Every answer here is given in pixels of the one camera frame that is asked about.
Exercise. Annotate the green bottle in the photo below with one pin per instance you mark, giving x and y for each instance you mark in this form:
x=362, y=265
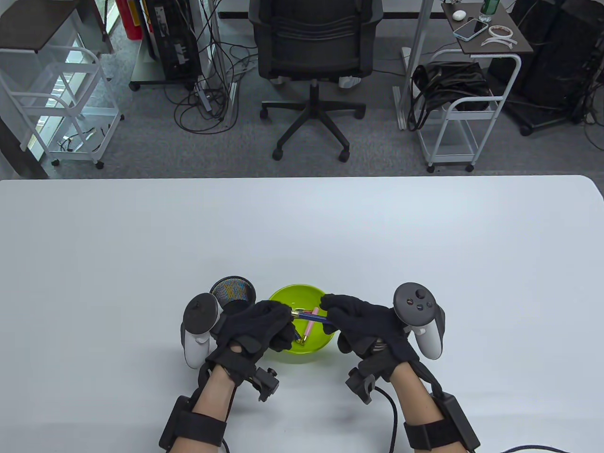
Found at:
x=490, y=8

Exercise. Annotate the grey wheeled platform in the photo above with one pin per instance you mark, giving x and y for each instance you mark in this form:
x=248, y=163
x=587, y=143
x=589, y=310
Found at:
x=144, y=71

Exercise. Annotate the white cart with brown top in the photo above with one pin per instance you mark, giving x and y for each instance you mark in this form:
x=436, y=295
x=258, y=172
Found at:
x=33, y=23

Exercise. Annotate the white curved headband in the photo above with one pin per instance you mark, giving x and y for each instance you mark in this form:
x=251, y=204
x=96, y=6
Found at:
x=495, y=41

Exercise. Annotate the person's left forearm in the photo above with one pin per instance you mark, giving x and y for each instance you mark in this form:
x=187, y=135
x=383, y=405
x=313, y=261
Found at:
x=214, y=396

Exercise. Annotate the smartphone with light case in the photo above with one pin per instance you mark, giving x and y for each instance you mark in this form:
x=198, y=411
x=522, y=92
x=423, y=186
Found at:
x=470, y=29

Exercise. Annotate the person's left hand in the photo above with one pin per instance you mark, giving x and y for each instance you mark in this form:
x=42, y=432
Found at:
x=250, y=325

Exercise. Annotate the white earbuds case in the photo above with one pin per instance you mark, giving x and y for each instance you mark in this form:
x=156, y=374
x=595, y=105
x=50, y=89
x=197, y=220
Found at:
x=458, y=14

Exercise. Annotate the blue fountain pen barrel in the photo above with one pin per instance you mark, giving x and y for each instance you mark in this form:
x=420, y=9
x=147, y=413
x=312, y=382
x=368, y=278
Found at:
x=315, y=319

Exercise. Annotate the dark power strip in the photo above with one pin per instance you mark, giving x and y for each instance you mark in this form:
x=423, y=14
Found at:
x=205, y=98

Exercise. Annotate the grey and white controller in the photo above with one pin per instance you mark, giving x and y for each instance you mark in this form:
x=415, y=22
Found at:
x=415, y=302
x=200, y=314

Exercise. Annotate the black wrist sensor box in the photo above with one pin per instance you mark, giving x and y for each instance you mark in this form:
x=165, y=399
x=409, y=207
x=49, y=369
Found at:
x=174, y=422
x=460, y=422

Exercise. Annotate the black mesh pen holder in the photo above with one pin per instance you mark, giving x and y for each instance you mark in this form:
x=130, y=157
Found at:
x=231, y=290

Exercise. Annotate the white desk leg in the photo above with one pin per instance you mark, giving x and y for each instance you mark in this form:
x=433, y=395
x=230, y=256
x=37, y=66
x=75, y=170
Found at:
x=415, y=47
x=212, y=28

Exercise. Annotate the black bag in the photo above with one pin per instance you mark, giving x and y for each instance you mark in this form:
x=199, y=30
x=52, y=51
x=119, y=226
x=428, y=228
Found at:
x=453, y=80

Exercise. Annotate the red fire extinguisher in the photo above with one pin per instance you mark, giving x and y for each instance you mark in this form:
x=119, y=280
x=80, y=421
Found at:
x=127, y=19

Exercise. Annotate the white side table brown top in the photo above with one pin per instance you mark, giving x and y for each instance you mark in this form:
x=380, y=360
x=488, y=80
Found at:
x=469, y=46

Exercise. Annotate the black computer tower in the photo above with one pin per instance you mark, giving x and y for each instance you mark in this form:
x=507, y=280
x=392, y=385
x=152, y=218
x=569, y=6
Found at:
x=170, y=37

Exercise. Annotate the pink fountain pen barrel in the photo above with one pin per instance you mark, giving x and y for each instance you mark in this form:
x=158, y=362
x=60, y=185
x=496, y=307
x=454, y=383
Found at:
x=310, y=328

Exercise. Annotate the person's right forearm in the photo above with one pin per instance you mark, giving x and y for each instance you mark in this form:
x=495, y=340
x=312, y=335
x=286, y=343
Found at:
x=417, y=396

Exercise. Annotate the person's right hand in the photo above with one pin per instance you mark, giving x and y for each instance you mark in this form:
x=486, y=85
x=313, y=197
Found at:
x=368, y=325

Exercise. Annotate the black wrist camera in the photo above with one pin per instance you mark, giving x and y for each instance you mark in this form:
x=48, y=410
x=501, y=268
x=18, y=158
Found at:
x=361, y=384
x=267, y=383

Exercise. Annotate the white tape roll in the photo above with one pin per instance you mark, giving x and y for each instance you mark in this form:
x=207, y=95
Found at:
x=490, y=31

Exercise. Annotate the lime green plastic bowl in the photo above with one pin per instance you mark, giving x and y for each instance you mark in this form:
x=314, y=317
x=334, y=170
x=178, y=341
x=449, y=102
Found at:
x=306, y=354

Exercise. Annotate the black office chair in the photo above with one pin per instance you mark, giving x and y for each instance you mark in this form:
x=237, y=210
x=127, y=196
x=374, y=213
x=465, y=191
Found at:
x=311, y=52

